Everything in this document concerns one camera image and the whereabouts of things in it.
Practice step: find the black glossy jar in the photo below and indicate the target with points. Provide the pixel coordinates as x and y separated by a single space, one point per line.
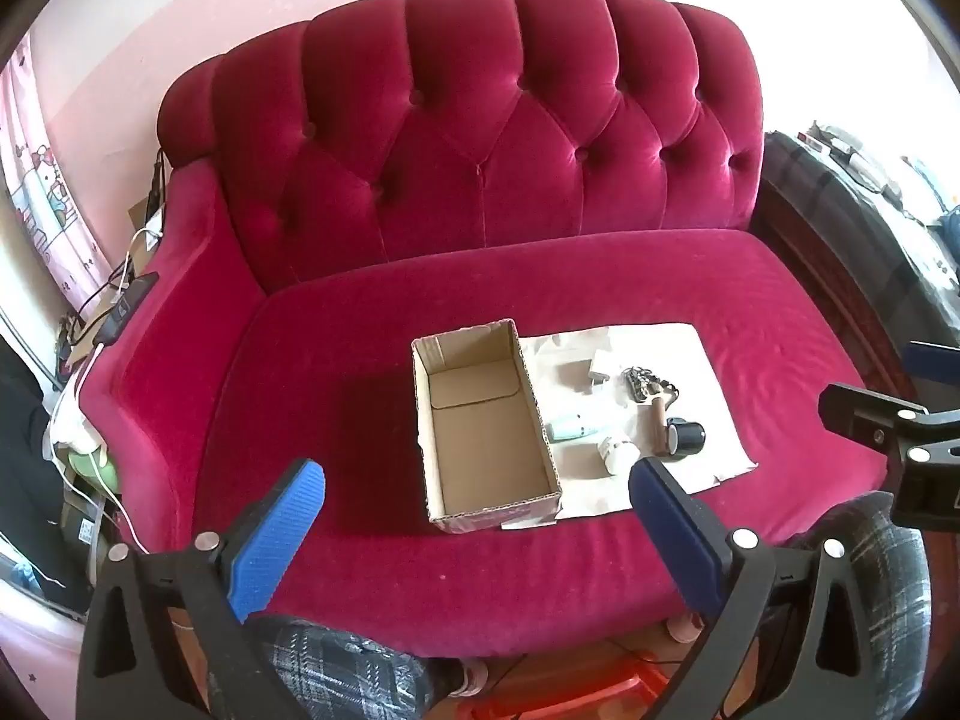
688 436

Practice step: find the green round object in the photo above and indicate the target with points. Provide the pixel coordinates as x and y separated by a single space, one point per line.
94 472

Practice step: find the light blue bottle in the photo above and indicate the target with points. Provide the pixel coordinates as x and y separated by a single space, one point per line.
570 427

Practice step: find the brown carton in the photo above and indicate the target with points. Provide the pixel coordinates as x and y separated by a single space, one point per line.
141 217

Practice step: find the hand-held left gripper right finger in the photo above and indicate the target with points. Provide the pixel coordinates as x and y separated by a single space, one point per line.
667 529

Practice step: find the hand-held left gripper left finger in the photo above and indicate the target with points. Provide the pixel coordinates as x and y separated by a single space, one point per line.
277 532

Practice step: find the pink cartoon print curtain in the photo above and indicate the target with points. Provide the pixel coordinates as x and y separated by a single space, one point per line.
37 195

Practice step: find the black jacket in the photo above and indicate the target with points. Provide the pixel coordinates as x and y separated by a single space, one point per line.
26 465

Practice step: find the person's left leg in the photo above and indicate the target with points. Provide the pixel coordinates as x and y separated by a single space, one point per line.
337 667

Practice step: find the brown cosmetic tube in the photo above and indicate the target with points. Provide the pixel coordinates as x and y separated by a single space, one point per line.
658 427

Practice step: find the metal key bunch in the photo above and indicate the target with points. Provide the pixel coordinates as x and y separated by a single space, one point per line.
645 382

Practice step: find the red velvet tufted sofa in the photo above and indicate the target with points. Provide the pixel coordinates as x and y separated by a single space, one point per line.
480 165

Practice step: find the cardboard box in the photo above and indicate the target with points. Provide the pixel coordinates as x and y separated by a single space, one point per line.
487 457

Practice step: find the white wall charger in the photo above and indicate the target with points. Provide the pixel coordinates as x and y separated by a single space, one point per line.
589 379

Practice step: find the red plastic stool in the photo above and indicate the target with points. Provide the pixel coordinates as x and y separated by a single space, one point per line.
570 699

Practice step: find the white paper sheet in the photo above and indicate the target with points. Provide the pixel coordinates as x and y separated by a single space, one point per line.
697 360

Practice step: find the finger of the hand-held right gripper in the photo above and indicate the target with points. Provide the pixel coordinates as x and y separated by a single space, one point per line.
934 357
870 412

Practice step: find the black power strip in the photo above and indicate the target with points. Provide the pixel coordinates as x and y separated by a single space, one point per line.
124 307

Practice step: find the white cream jar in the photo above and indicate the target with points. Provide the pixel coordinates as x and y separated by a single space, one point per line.
619 456

